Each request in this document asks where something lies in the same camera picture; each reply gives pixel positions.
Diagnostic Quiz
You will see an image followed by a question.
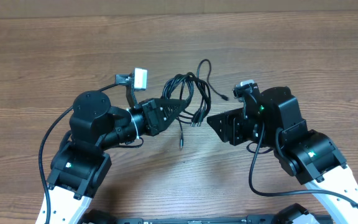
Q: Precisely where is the black USB-C cable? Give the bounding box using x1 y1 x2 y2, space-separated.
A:
175 58 229 150

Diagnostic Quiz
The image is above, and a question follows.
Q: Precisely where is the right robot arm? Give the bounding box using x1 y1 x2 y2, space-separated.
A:
207 82 358 223

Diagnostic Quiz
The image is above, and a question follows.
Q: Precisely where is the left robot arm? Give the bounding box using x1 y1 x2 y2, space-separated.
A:
36 91 187 223

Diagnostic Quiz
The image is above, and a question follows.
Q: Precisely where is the left camera cable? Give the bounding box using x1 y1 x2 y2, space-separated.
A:
38 83 119 224

